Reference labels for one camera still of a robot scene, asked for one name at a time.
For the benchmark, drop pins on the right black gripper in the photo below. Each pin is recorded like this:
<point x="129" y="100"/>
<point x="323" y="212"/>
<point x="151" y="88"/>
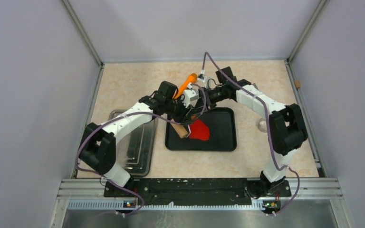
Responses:
<point x="206" y="93"/>

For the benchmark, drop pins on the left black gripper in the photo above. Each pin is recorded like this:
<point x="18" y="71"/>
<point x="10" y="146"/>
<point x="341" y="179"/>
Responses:
<point x="184" y="117"/>

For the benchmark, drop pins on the red dough piece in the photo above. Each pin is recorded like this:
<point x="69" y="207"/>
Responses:
<point x="199" y="131"/>

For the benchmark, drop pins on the black baking tray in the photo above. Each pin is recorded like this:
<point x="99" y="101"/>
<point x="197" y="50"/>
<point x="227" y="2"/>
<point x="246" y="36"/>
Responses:
<point x="214" y="131"/>

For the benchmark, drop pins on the wooden rolling pin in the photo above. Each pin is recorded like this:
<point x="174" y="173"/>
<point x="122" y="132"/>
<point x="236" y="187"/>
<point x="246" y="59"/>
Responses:
<point x="183" y="131"/>

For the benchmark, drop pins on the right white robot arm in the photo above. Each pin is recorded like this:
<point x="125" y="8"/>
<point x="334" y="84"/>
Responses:
<point x="285" y="125"/>

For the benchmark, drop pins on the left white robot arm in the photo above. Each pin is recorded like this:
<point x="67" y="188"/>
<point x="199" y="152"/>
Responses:
<point x="99" y="141"/>

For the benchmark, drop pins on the orange toy carrot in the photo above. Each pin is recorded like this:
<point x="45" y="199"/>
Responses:
<point x="192" y="78"/>

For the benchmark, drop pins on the silver metal tray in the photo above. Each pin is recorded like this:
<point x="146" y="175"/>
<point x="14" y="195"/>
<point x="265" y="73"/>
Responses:
<point x="133" y="152"/>

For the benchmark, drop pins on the small wooden block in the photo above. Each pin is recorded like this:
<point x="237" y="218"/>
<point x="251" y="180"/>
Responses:
<point x="297" y="84"/>

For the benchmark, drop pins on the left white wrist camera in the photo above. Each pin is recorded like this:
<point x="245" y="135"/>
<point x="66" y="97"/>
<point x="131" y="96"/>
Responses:
<point x="188" y="96"/>

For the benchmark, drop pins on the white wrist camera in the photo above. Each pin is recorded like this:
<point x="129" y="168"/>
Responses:
<point x="202" y="77"/>
<point x="188" y="96"/>

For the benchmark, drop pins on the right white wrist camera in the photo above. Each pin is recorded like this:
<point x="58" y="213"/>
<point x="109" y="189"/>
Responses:
<point x="202" y="77"/>

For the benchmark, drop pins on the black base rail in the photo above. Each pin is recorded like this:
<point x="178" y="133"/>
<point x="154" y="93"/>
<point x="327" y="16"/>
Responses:
<point x="199" y="191"/>

